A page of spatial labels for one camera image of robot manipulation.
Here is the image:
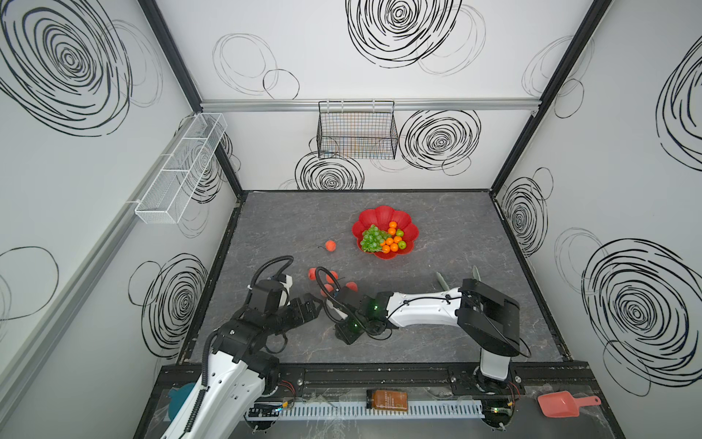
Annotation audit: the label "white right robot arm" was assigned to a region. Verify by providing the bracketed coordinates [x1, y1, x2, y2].
[323, 277, 523, 395]

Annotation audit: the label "black corner frame post right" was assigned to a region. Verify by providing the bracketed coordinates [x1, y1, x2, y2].
[490, 0, 612, 198]

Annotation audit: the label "pink plastic scoop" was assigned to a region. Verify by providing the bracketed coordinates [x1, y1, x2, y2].
[537, 391, 601, 419]

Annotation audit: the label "red flower-shaped fruit bowl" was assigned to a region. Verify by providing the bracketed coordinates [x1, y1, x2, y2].
[352, 206, 420, 260]

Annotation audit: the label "black corner frame post left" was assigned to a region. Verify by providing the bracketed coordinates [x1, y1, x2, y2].
[138, 0, 246, 201]

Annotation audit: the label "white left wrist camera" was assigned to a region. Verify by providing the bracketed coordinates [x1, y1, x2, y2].
[275, 274, 294, 308]

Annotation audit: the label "black corner frame post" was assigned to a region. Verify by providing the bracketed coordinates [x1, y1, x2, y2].
[138, 0, 246, 201]
[490, 0, 612, 198]

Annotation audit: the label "black wire basket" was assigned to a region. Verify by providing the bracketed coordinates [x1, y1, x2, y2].
[316, 110, 400, 160]

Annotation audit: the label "teal lidded container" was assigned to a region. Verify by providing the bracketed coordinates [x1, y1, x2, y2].
[167, 382, 195, 421]

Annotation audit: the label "aluminium wall rail back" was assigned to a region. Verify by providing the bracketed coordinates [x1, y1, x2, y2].
[201, 97, 541, 113]

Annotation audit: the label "green kitchen tongs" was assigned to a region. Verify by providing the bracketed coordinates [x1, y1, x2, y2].
[435, 265, 482, 291]

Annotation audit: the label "white slotted cable duct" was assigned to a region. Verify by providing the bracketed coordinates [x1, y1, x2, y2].
[244, 400, 484, 422]

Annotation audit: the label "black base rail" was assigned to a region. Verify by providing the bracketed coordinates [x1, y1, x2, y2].
[155, 360, 596, 397]

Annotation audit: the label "green fake grape bunch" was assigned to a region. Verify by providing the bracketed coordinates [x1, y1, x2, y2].
[360, 224, 390, 254]

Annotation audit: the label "fake peach middle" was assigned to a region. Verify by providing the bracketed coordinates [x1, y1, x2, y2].
[325, 271, 339, 283]

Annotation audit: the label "brown bottle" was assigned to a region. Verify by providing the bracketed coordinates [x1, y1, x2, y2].
[366, 390, 409, 413]

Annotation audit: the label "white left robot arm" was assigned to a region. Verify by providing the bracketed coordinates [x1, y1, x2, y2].
[163, 274, 323, 438]

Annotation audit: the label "clear wall shelf rack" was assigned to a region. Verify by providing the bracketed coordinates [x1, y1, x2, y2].
[135, 113, 228, 225]

